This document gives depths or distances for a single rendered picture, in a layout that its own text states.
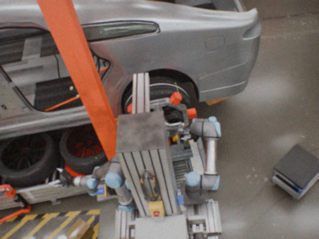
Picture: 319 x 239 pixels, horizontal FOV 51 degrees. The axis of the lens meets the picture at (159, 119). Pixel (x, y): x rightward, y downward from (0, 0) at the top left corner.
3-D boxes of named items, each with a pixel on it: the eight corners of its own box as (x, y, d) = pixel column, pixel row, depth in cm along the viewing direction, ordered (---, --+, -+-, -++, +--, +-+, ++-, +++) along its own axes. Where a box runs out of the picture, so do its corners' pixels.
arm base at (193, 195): (204, 198, 277) (203, 192, 269) (185, 199, 278) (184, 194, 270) (202, 181, 286) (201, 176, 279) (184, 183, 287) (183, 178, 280)
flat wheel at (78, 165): (110, 120, 416) (105, 107, 398) (130, 159, 376) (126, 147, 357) (60, 142, 404) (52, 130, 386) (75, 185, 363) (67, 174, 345)
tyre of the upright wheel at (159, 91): (115, 114, 358) (171, 124, 384) (117, 132, 343) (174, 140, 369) (137, 69, 314) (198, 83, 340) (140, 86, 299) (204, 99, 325)
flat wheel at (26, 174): (12, 199, 362) (1, 189, 344) (-2, 157, 401) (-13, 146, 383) (69, 168, 379) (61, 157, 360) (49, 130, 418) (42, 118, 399)
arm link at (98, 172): (119, 146, 238) (91, 167, 273) (115, 159, 231) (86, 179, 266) (133, 153, 242) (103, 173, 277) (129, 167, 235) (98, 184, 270)
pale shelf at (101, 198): (138, 179, 342) (138, 177, 339) (140, 193, 331) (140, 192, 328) (97, 186, 342) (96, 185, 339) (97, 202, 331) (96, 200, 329)
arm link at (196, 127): (187, 136, 268) (193, 128, 316) (201, 136, 266) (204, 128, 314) (188, 121, 266) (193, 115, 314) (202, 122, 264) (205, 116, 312)
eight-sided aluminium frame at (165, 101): (188, 129, 354) (184, 93, 312) (189, 134, 349) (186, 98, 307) (137, 139, 354) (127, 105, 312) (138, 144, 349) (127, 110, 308)
